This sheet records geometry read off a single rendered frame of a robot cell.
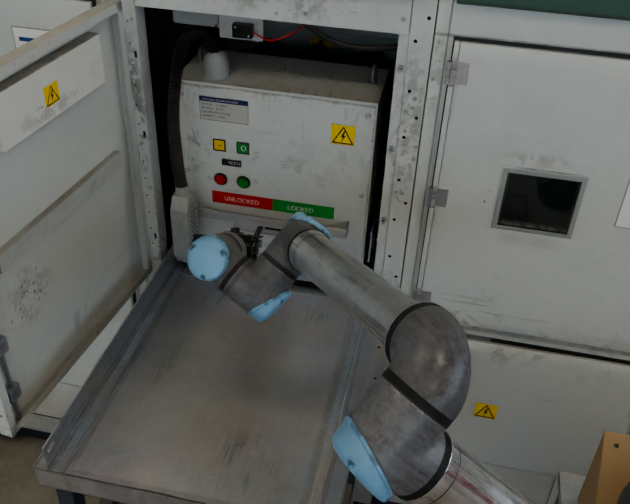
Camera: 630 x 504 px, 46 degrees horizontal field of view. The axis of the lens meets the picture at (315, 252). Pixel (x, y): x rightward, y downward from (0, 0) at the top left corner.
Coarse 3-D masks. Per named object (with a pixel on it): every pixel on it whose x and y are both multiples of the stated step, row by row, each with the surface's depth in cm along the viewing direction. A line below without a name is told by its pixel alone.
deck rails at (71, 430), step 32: (160, 288) 195; (128, 320) 177; (128, 352) 176; (352, 352) 178; (96, 384) 164; (352, 384) 170; (64, 416) 151; (96, 416) 159; (64, 448) 152; (320, 448) 154; (320, 480) 148
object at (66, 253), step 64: (0, 64) 129; (64, 64) 145; (128, 64) 168; (0, 128) 131; (64, 128) 155; (128, 128) 178; (0, 192) 139; (64, 192) 159; (128, 192) 187; (0, 256) 140; (64, 256) 165; (128, 256) 194; (0, 320) 147; (64, 320) 170; (0, 384) 147
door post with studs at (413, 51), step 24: (432, 0) 146; (432, 24) 149; (408, 48) 153; (408, 72) 156; (408, 96) 159; (408, 120) 162; (408, 144) 165; (408, 168) 169; (384, 192) 174; (408, 192) 172; (384, 216) 178; (384, 240) 182; (384, 264) 186; (384, 360) 204
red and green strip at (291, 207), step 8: (216, 192) 189; (224, 192) 188; (216, 200) 190; (224, 200) 190; (232, 200) 189; (240, 200) 189; (248, 200) 188; (256, 200) 188; (264, 200) 187; (272, 200) 187; (280, 200) 186; (264, 208) 189; (272, 208) 188; (280, 208) 188; (288, 208) 187; (296, 208) 187; (304, 208) 186; (312, 208) 186; (320, 208) 185; (328, 208) 185; (320, 216) 186; (328, 216) 186
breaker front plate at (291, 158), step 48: (192, 96) 175; (240, 96) 172; (288, 96) 169; (192, 144) 182; (288, 144) 177; (336, 144) 174; (240, 192) 187; (288, 192) 184; (336, 192) 181; (336, 240) 190
